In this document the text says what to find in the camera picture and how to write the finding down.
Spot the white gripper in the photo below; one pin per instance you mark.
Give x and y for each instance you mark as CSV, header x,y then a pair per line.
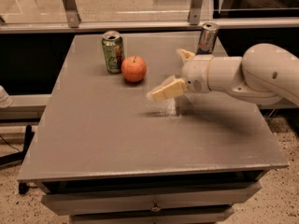
x,y
195,73

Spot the grey drawer cabinet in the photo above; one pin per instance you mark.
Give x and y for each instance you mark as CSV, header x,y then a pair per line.
x,y
104,154

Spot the green soda can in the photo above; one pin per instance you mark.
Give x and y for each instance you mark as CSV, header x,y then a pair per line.
x,y
112,45

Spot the left metal railing bracket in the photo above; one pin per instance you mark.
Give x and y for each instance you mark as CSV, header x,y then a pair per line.
x,y
71,12

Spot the metal railing bracket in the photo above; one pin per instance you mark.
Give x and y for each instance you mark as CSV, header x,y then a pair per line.
x,y
71,12
195,12

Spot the red apple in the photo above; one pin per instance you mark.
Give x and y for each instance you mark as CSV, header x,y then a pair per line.
x,y
133,69

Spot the right metal railing bracket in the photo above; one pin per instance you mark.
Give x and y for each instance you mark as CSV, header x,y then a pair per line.
x,y
195,12

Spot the black stand with cable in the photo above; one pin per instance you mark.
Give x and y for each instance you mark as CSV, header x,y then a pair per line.
x,y
19,156

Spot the silver blue energy drink can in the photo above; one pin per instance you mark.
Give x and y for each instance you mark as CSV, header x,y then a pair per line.
x,y
207,38

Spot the horizontal metal rail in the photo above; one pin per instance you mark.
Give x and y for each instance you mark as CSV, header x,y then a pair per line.
x,y
145,26

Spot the white object at left edge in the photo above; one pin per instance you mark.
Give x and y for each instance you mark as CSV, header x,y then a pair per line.
x,y
5,99

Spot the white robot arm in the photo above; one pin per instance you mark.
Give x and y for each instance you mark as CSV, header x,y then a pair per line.
x,y
264,75

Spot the metal drawer knob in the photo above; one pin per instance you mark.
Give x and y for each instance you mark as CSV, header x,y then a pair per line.
x,y
155,208

